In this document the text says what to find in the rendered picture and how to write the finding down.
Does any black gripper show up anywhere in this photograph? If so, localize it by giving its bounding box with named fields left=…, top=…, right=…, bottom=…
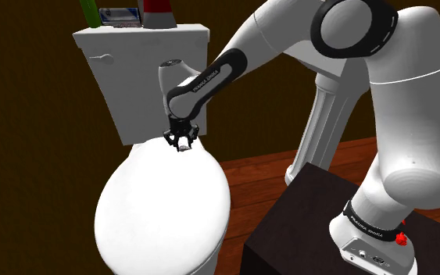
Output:
left=163, top=115, right=200, bottom=150

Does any white toilet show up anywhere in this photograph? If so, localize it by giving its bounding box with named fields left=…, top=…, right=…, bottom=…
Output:
left=72, top=23, right=232, bottom=275

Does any red and grey bottle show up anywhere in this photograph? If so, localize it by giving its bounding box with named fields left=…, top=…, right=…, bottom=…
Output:
left=137, top=0, right=178, bottom=30

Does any blue and white box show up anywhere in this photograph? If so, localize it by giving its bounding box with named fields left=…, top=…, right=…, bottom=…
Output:
left=98, top=7, right=144, bottom=28

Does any dark robot stand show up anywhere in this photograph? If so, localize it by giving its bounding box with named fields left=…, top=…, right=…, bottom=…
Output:
left=239, top=162, right=440, bottom=275

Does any green bottle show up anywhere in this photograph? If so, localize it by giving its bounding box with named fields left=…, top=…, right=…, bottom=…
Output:
left=79, top=0, right=102, bottom=29

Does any white pedestal sink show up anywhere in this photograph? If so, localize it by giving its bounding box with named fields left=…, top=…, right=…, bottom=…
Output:
left=280, top=24, right=440, bottom=187

